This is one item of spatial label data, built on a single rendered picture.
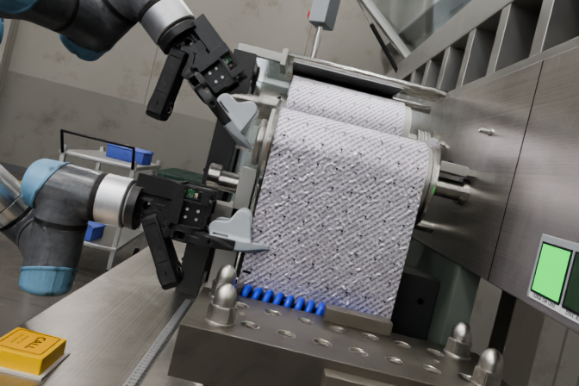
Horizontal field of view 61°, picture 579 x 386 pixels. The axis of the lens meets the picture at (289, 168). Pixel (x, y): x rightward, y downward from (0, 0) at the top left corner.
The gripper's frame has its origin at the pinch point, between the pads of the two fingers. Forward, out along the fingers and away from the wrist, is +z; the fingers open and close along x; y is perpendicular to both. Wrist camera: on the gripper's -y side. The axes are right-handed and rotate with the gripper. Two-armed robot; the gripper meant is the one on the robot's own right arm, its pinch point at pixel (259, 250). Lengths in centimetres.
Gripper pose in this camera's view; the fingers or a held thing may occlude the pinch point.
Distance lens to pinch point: 75.3
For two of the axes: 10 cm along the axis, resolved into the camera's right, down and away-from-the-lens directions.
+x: -0.1, -0.2, 10.0
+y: 2.4, -9.7, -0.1
